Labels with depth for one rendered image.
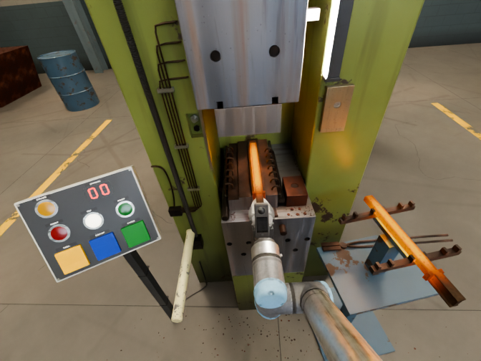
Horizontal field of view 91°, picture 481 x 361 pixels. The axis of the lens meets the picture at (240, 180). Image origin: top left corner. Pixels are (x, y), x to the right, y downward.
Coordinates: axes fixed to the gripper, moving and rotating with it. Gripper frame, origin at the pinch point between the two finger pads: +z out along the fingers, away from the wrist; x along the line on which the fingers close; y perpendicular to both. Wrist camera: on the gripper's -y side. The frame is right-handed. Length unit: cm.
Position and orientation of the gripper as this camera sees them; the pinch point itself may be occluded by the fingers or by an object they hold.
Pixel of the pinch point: (259, 198)
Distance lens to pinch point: 90.5
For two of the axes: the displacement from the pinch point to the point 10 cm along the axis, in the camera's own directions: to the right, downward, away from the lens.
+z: -0.3, -6.6, 7.5
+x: 10.0, -0.7, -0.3
